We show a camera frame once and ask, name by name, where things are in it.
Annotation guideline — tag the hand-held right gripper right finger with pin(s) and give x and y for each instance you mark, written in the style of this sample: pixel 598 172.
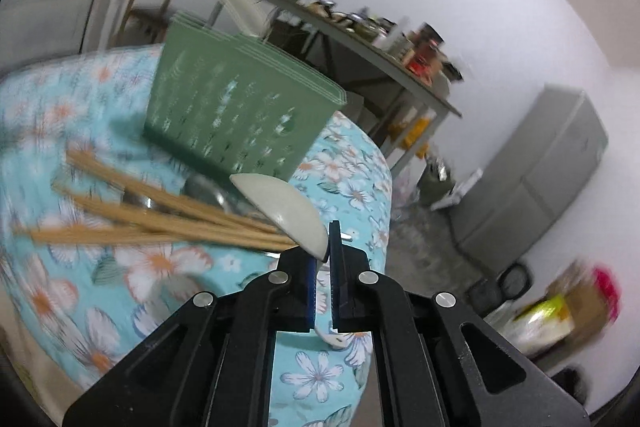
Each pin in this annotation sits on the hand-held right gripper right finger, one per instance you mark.
pixel 336 297

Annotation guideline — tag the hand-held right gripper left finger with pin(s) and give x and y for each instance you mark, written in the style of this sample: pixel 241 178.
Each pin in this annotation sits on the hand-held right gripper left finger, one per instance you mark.
pixel 311 302

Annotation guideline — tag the metal spoon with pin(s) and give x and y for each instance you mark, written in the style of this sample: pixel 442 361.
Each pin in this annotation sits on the metal spoon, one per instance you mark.
pixel 205 192

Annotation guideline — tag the green utensil basket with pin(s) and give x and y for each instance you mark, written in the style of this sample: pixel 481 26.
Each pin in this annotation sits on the green utensil basket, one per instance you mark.
pixel 225 107

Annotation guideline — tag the black round appliance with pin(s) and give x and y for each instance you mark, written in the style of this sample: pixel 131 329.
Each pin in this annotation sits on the black round appliance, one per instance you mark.
pixel 482 297

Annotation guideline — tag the dark green bag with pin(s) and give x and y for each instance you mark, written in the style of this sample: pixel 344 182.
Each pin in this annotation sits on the dark green bag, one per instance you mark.
pixel 432 184

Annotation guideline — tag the white plastic board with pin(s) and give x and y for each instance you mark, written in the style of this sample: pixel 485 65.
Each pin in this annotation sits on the white plastic board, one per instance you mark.
pixel 460 192

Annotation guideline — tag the yellow plastic bag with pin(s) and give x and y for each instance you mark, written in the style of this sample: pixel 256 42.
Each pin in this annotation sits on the yellow plastic bag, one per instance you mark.
pixel 415 132

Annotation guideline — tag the yellow green packet bag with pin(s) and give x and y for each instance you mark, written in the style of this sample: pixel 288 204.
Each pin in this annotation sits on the yellow green packet bag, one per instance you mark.
pixel 545 322

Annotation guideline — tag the cardboard box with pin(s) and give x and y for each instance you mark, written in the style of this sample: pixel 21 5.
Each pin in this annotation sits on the cardboard box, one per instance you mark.
pixel 575 287

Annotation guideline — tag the grey refrigerator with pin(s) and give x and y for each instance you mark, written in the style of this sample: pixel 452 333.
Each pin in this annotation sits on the grey refrigerator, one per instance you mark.
pixel 540 167

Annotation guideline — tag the white-legged wooden-top table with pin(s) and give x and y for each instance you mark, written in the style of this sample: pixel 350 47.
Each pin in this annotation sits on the white-legged wooden-top table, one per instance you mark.
pixel 350 52

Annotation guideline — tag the red box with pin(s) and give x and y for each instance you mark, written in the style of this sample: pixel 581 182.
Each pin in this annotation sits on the red box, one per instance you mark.
pixel 422 57

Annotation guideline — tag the glass jar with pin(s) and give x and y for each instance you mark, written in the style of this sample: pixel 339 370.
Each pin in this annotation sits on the glass jar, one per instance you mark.
pixel 377 29

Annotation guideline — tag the wooden chair with black seat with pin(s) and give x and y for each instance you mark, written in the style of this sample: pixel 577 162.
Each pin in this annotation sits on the wooden chair with black seat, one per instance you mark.
pixel 150 19

